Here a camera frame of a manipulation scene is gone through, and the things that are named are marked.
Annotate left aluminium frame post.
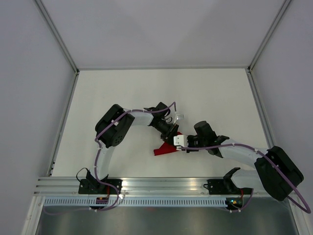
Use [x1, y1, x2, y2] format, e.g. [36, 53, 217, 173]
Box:
[33, 0, 79, 74]

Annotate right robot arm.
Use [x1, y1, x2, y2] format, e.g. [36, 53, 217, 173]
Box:
[187, 121, 304, 201]

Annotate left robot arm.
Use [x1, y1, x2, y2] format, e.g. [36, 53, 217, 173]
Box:
[89, 102, 179, 194]

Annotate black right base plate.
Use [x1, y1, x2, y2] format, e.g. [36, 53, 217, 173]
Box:
[203, 179, 252, 195]

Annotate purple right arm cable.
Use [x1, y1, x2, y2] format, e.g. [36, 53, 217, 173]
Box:
[176, 143, 311, 214]

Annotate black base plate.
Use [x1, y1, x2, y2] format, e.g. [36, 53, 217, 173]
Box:
[203, 179, 252, 195]
[78, 179, 122, 195]

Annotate aluminium frame post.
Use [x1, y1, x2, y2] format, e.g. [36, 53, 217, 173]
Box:
[246, 0, 293, 73]
[33, 0, 79, 74]

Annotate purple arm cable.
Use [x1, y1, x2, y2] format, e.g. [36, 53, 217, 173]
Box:
[94, 101, 177, 191]
[176, 143, 311, 214]

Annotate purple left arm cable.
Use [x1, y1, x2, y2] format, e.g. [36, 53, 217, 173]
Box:
[94, 101, 177, 191]

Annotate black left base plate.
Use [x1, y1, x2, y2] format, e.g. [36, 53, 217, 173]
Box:
[78, 179, 122, 195]

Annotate aluminium front rail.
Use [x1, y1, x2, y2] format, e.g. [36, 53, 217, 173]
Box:
[34, 175, 255, 196]

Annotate right aluminium frame post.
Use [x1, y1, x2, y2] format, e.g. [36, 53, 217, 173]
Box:
[246, 0, 293, 73]

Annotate red cloth napkin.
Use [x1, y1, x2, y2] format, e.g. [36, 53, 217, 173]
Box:
[153, 136, 180, 156]

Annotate white slotted cable duct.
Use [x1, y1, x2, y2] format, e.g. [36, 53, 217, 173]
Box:
[44, 196, 227, 207]

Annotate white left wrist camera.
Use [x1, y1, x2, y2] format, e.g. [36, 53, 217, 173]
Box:
[173, 114, 184, 124]

